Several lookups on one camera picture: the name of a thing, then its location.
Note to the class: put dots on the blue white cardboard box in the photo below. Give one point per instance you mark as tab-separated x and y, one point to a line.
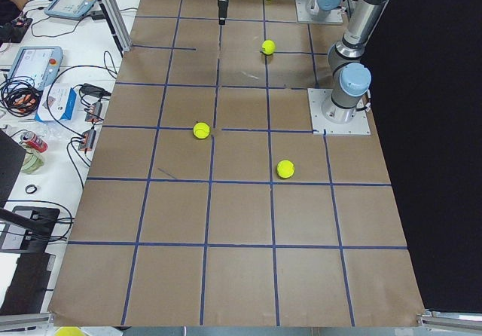
57	102

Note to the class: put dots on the tennis ball upper middle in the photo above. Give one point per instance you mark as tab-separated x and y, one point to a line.
268	47

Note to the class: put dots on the teach pendant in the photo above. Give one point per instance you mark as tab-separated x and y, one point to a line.
38	65
69	9

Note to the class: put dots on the tennis ball centre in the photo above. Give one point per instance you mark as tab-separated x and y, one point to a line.
201	130

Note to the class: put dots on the aluminium frame post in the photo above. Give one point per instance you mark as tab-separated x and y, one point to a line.
116	25

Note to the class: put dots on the green tape roll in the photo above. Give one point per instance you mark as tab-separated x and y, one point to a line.
32	162

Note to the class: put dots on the lower teach pendant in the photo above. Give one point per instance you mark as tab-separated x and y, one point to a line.
38	65

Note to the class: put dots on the red soda can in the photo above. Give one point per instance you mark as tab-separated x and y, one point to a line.
32	140

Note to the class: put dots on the black power adapter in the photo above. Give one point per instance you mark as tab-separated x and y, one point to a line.
95	91

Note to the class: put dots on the tennis ball bottom edge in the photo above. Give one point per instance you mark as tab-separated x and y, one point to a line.
69	331

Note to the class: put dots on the tennis ball lower right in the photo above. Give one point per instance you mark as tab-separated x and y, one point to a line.
285	169

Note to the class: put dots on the upper teach pendant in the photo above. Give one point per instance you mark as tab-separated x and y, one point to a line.
69	9

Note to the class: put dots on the brown paper table cover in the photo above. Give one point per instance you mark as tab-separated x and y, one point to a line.
175	230

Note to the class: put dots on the person at desk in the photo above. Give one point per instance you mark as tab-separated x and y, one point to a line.
11	9

